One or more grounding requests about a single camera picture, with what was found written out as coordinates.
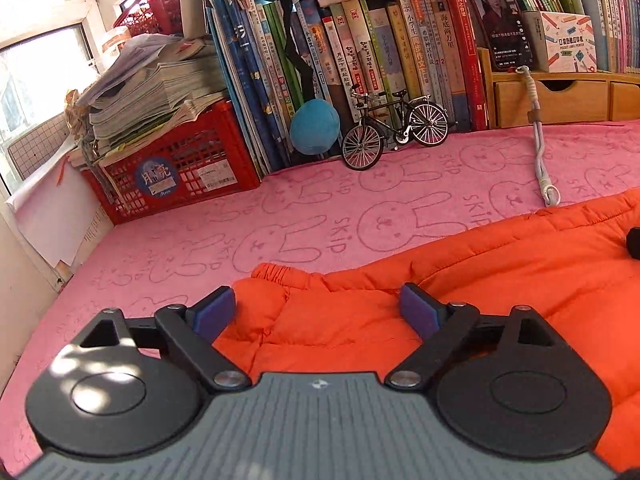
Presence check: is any red plastic crate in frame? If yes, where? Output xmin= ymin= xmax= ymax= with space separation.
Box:
xmin=80 ymin=99 xmax=263 ymax=227

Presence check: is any row of tall blue books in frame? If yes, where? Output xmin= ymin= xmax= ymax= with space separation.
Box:
xmin=207 ymin=0 xmax=307 ymax=177

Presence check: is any black smartphone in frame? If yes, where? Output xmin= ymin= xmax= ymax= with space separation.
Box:
xmin=460 ymin=0 xmax=539 ymax=74

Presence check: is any white poster paper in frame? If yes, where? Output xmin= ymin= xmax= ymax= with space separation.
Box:
xmin=5 ymin=160 xmax=117 ymax=282

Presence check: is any black model bicycle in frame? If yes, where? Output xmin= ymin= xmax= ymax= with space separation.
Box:
xmin=341 ymin=84 xmax=450 ymax=173

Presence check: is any row of colourful slim books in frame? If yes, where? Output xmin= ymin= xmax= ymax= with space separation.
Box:
xmin=575 ymin=0 xmax=640 ymax=76

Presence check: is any red mesh basket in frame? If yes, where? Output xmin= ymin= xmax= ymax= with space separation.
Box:
xmin=112 ymin=0 xmax=184 ymax=39

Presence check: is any blue plush ball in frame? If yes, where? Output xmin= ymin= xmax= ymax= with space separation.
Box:
xmin=289 ymin=99 xmax=342 ymax=157

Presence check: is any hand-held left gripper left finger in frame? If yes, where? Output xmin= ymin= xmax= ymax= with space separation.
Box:
xmin=78 ymin=285 xmax=252 ymax=394

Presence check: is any stack of magazines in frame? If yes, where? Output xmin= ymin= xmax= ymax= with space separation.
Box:
xmin=67 ymin=35 xmax=234 ymax=169

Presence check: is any white box with pencil print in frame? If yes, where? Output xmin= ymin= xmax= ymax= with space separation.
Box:
xmin=522 ymin=10 xmax=599 ymax=76

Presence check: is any row of thick books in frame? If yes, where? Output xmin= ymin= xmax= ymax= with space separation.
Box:
xmin=295 ymin=0 xmax=492 ymax=134

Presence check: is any grid cutting mat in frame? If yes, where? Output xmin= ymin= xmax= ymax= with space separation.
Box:
xmin=6 ymin=112 xmax=72 ymax=177

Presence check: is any black strap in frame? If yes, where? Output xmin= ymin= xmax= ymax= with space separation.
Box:
xmin=279 ymin=0 xmax=324 ymax=109

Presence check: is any grey board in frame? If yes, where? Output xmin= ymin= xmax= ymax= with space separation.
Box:
xmin=177 ymin=0 xmax=208 ymax=41

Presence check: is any wooden drawer organizer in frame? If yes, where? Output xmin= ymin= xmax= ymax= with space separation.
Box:
xmin=477 ymin=47 xmax=640 ymax=131

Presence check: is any orange down jacket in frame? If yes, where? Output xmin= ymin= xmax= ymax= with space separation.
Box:
xmin=212 ymin=187 xmax=640 ymax=468

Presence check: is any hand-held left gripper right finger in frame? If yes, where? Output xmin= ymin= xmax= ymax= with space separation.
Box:
xmin=384 ymin=282 xmax=557 ymax=393

